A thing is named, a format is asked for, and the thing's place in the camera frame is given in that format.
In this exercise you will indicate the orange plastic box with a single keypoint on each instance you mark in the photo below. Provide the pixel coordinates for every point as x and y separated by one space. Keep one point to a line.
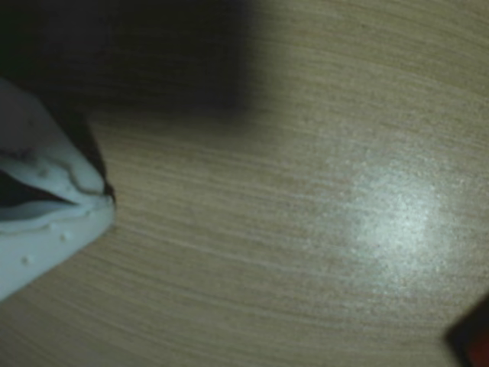
475 344

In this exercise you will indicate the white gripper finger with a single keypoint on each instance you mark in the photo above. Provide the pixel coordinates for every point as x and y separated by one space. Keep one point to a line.
46 244
49 160

